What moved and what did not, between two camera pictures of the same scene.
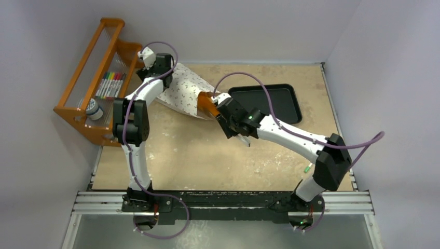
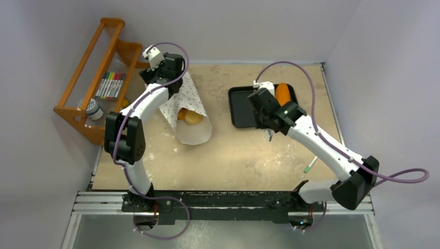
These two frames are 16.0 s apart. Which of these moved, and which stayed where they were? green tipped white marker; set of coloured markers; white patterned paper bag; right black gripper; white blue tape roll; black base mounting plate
Moved: white patterned paper bag; right black gripper
Stayed: set of coloured markers; green tipped white marker; white blue tape roll; black base mounting plate
